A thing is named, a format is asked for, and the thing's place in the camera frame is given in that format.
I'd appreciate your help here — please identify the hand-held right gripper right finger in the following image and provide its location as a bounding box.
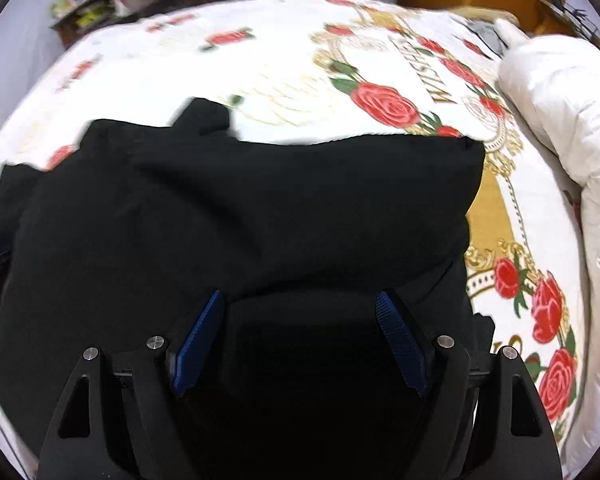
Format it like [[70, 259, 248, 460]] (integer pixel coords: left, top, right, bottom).
[[375, 287, 563, 480]]

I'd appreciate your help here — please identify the low cluttered shelf unit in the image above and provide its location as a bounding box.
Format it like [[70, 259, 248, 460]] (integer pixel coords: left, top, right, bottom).
[[50, 0, 131, 48]]

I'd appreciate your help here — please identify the white duvet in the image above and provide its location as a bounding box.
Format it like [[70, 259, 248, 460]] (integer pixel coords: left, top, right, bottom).
[[497, 35, 600, 480]]

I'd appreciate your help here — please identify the wooden headboard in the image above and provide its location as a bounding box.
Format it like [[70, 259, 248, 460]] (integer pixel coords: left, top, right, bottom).
[[530, 10, 600, 68]]

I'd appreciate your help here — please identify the black wire rack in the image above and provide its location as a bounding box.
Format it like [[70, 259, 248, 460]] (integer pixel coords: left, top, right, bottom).
[[536, 0, 600, 43]]

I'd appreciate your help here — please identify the beige pillow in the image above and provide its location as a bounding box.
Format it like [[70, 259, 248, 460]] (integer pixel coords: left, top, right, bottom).
[[450, 5, 521, 28]]

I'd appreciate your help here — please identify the bed with floral sheet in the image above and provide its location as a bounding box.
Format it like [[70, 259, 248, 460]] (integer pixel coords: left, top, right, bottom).
[[0, 0, 593, 480]]

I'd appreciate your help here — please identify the black jacket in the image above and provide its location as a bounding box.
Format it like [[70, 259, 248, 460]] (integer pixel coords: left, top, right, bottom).
[[0, 97, 496, 480]]

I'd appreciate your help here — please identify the grey cloth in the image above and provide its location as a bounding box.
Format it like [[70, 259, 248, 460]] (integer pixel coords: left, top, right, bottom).
[[467, 20, 506, 58]]

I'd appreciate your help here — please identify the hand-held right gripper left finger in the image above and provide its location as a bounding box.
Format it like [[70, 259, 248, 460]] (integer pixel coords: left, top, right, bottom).
[[37, 289, 227, 480]]

